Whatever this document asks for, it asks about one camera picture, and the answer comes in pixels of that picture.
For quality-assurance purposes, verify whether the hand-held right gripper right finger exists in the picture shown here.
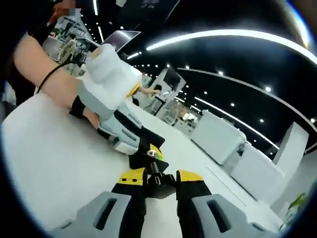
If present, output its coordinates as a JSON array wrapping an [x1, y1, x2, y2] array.
[[175, 169, 276, 238]]

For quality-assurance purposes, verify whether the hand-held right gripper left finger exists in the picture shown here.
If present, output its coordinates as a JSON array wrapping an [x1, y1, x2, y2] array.
[[51, 167, 149, 238]]

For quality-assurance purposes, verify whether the retaining clip screw with knob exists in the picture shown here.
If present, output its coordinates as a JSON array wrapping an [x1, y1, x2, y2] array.
[[146, 149, 178, 199]]

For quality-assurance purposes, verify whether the person's left hand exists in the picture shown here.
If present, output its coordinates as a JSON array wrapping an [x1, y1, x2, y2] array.
[[68, 95, 100, 130]]

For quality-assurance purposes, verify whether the light grey screen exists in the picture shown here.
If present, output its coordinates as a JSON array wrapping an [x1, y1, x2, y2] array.
[[103, 29, 142, 53]]

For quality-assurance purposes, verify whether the black monitor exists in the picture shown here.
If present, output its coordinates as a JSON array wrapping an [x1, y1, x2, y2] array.
[[163, 67, 183, 90]]

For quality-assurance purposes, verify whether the potted green plant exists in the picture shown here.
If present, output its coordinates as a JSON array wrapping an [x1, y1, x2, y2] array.
[[282, 192, 309, 230]]

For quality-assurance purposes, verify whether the thin black cable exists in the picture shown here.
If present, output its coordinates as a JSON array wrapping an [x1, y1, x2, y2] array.
[[36, 60, 87, 95]]

